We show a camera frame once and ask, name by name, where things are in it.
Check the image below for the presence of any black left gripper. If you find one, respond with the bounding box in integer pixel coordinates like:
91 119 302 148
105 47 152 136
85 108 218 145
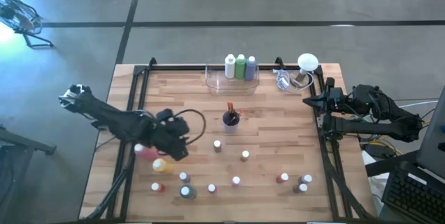
149 108 191 161

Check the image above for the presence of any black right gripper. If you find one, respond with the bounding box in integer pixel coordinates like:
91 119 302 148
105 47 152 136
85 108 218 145
302 90 352 113

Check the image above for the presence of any large red paint bottle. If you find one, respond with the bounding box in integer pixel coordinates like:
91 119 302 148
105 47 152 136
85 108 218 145
133 143 159 162

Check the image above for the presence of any lilac plastic cup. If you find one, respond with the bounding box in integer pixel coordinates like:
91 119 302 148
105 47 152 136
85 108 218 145
222 111 241 134

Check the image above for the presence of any large blue paint bottle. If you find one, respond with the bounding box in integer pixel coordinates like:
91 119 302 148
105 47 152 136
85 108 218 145
244 56 257 81

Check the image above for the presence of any large green paint bottle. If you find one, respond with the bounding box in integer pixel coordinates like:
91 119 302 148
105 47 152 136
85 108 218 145
234 54 247 80

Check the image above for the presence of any large white paint bottle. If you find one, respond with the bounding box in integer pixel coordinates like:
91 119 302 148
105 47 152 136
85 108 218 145
224 54 236 79

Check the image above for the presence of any large yellow paint bottle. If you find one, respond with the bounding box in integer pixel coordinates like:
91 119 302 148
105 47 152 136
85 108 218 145
152 158 174 175

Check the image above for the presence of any large teal paint bottle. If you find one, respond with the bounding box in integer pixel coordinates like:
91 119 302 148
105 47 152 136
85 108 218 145
179 184 197 200

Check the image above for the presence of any white mushroom lamp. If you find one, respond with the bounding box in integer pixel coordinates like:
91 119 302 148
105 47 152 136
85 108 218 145
293 53 320 88

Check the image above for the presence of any clear plastic bin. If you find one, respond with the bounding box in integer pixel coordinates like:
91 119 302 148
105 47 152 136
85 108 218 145
204 62 261 96

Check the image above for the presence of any white bag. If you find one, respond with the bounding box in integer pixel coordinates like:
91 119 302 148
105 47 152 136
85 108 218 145
361 150 387 204

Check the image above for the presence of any computer monitor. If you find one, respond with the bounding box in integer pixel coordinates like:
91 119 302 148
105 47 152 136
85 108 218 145
415 85 445 183

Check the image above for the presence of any black keyboard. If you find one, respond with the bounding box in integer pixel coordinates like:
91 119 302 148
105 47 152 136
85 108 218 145
381 161 445 224

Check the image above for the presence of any black cart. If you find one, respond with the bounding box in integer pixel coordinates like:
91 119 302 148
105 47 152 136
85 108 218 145
0 123 57 224

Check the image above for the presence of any metal floor fan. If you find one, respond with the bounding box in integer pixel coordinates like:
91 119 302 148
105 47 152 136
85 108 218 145
0 0 55 49

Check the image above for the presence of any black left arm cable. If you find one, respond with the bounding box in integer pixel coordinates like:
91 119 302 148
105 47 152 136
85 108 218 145
172 108 207 145

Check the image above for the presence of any white cable bundle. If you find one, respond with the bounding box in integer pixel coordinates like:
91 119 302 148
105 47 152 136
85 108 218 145
274 69 316 93

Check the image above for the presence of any yellow floor cable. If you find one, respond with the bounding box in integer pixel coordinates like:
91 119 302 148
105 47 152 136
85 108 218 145
361 119 432 156

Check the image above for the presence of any white floor cable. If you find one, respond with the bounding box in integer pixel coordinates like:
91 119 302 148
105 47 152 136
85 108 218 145
398 99 439 109

